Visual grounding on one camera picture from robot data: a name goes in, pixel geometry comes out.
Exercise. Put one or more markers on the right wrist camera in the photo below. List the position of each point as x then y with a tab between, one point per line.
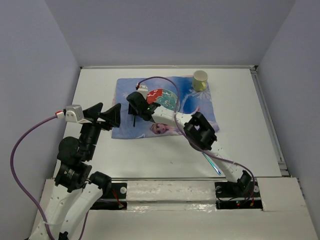
143	89

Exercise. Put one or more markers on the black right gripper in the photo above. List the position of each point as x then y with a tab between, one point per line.
131	110

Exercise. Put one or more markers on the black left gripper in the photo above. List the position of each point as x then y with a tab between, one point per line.
113	115

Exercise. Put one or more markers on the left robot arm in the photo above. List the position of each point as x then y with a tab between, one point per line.
76	189

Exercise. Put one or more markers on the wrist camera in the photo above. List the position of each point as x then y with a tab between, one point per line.
72	113
143	89

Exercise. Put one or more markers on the red and teal plate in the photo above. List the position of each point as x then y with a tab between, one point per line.
164	97

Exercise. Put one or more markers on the blue Frozen placemat cloth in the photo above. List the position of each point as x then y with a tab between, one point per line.
190	102

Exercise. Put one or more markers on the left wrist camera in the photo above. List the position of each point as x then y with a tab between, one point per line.
72	113

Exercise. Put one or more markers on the light green mug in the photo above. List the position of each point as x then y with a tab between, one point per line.
199	81

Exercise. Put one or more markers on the rainbow metal spoon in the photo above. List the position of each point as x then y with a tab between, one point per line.
212	164

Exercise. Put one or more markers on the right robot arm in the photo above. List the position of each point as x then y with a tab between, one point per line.
201	136

